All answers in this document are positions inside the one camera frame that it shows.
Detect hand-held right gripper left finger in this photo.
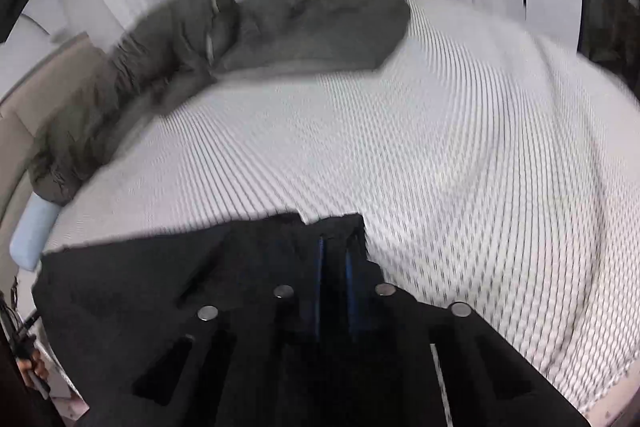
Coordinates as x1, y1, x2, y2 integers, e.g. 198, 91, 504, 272
89, 234, 328, 427

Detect light blue bolster pillow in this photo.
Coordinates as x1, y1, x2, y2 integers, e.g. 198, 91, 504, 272
10, 193, 62, 271

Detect person's left hand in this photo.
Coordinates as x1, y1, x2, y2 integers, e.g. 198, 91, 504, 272
16, 349, 52, 390

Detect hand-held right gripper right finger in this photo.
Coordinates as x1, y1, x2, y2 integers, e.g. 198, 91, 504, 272
344, 231, 592, 427

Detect grey duvet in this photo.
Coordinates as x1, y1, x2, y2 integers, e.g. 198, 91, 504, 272
27, 0, 412, 208

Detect beige padded headboard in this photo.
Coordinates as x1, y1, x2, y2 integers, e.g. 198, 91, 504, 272
0, 14, 117, 258

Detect black pants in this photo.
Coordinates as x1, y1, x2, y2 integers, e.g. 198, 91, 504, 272
31, 212, 451, 427

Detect white hexagon patterned bed sheet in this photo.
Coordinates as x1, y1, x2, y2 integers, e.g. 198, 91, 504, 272
42, 0, 640, 414

